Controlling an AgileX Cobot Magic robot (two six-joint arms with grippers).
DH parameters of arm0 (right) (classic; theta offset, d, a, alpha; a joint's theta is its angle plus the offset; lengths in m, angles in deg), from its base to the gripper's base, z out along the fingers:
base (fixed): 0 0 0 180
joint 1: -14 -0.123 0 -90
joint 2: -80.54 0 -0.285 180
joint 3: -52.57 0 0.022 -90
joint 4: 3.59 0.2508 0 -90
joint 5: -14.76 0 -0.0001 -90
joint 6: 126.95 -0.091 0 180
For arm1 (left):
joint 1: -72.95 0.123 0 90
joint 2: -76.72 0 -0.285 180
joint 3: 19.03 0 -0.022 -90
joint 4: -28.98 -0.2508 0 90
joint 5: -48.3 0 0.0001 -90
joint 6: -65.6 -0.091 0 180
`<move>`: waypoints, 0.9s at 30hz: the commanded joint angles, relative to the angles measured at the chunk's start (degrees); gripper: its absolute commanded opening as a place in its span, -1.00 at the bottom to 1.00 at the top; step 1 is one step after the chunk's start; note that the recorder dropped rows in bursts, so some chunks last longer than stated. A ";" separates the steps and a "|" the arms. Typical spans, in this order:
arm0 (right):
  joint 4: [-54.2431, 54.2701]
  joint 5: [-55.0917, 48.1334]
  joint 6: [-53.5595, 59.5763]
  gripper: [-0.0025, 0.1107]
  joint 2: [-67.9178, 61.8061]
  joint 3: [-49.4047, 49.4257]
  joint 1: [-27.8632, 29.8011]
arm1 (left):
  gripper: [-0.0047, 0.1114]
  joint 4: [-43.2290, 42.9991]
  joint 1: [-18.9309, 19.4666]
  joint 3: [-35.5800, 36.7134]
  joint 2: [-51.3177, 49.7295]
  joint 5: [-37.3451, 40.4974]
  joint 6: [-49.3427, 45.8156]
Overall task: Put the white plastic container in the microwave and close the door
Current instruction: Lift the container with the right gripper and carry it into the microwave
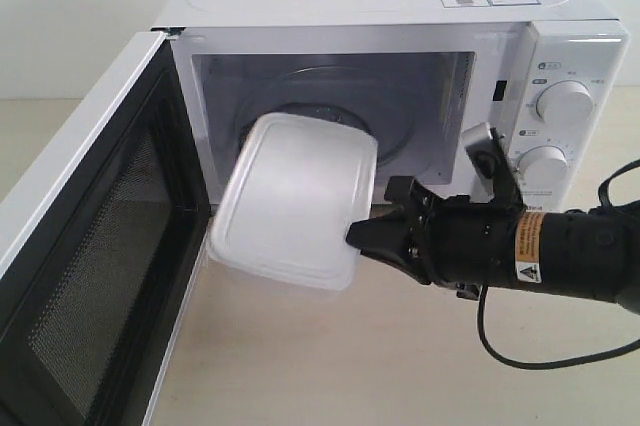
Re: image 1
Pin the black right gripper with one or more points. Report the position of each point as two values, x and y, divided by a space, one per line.
450 242

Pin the white lidded plastic container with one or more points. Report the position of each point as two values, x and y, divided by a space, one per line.
298 185

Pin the white microwave door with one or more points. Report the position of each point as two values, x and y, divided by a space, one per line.
100 243

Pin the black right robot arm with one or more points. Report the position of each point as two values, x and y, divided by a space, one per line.
590 255

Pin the white microwave oven body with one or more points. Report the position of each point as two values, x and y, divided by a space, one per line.
463 66

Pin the glass turntable plate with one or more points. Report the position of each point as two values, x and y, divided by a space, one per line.
352 97

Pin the lower white timer knob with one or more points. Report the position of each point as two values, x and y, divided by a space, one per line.
542 168

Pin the upper white power knob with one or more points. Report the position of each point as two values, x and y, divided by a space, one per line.
564 103

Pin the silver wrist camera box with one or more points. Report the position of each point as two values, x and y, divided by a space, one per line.
478 144

